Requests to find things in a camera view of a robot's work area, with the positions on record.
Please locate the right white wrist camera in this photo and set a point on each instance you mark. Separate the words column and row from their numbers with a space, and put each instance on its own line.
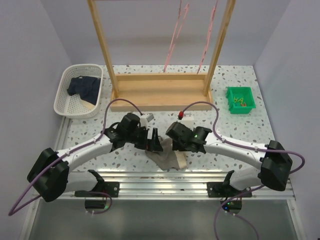
column 186, row 120

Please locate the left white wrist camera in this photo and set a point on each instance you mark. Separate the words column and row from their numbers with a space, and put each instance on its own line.
column 145, row 119

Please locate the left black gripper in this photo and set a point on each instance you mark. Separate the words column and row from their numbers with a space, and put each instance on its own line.
column 153, row 144

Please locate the aluminium rail base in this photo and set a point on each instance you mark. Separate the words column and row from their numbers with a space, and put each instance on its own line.
column 165, row 184

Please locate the pink wire hanger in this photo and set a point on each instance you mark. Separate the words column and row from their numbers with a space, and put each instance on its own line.
column 208, row 36

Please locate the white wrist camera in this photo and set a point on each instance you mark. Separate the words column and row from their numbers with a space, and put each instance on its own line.
column 145, row 119
column 186, row 120

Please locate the wooden clothes rack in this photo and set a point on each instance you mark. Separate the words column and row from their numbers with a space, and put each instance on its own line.
column 162, row 91

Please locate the green plastic bin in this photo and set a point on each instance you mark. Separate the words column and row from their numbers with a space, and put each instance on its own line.
column 242, row 91

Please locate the white plastic basket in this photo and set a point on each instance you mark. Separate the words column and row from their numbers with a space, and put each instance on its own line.
column 70, row 106

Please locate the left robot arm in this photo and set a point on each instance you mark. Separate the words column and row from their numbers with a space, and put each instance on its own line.
column 53, row 172

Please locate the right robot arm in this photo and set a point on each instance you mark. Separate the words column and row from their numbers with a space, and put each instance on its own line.
column 270, row 164

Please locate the grey beige underwear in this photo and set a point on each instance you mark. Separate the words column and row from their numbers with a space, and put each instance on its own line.
column 168, row 158

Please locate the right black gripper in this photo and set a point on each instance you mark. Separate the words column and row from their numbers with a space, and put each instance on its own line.
column 177, row 146

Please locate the navy blue underwear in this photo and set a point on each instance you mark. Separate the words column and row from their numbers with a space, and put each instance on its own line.
column 87, row 87

